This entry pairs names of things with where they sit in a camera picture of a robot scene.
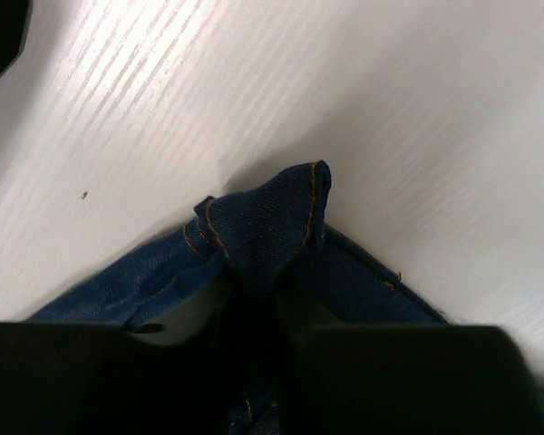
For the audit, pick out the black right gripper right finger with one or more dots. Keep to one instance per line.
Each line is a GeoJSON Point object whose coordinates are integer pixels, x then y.
{"type": "Point", "coordinates": [342, 378]}

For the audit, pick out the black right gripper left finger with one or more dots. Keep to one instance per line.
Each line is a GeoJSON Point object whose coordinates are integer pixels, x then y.
{"type": "Point", "coordinates": [95, 380]}

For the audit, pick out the dark blue denim trousers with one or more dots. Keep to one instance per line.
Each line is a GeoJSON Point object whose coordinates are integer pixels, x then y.
{"type": "Point", "coordinates": [211, 284]}

